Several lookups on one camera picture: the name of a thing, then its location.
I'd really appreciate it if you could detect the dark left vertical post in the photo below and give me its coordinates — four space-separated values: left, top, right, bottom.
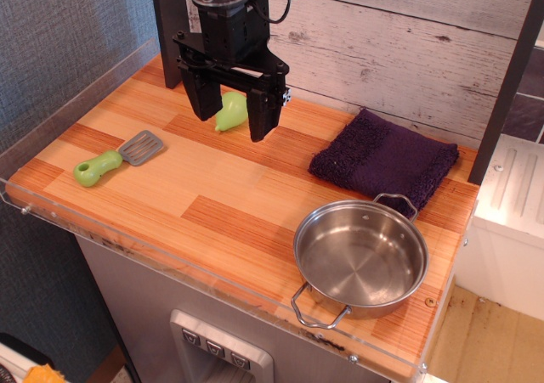
153 0 189 88

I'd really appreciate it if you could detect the silver dispenser button panel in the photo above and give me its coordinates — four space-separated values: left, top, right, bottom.
170 309 275 382

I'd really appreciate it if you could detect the grey toy fridge cabinet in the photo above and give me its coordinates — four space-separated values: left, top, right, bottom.
76 236 385 382

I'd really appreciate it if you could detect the white side cabinet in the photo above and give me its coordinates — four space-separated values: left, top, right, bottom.
454 135 543 319

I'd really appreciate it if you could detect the dark vertical post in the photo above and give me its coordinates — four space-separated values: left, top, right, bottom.
468 0 543 185
153 0 189 88

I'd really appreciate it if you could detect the clear acrylic table guard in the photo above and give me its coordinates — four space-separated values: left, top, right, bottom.
2 40 478 382

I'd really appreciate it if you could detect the green handled grey spatula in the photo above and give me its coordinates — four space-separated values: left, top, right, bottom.
72 130 163 188

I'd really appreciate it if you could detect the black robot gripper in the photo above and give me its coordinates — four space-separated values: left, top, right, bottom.
174 2 290 142

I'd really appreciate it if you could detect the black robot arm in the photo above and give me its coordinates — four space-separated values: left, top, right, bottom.
173 0 291 142

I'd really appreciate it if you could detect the orange yellow object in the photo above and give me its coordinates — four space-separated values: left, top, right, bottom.
22 364 66 383

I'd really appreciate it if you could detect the dark right vertical post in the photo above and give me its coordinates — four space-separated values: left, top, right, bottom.
468 0 543 185

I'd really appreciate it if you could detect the purple folded cloth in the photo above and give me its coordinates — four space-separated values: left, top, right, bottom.
309 108 459 217

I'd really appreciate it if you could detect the stainless steel pot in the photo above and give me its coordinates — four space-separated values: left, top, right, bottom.
291 193 430 329

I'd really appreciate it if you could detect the black braided cable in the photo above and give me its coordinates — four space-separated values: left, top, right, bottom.
250 0 292 25

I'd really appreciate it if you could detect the green toy pear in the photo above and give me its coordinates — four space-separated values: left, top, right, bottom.
215 92 248 132

